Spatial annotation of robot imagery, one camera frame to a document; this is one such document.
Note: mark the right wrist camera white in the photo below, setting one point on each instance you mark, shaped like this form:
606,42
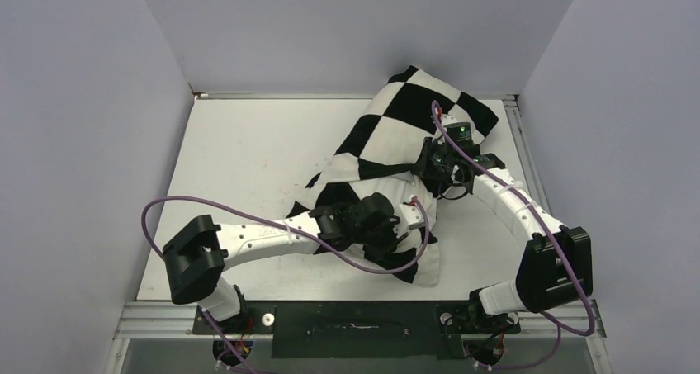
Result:
444,122

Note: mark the black white checkered pillowcase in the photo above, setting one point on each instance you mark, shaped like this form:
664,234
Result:
387,138

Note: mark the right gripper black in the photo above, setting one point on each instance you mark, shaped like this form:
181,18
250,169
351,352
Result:
423,168

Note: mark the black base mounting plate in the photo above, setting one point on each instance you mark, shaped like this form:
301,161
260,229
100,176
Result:
368,329

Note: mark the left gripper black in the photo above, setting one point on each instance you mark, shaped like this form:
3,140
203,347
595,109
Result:
389,247

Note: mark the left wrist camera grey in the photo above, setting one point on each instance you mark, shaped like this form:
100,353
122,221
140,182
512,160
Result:
410,218

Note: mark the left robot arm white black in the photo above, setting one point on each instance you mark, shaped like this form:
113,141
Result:
198,254

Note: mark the white pillow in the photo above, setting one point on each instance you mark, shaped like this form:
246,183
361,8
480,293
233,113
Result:
398,189

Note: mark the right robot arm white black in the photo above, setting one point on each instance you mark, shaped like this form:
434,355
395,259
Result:
556,265

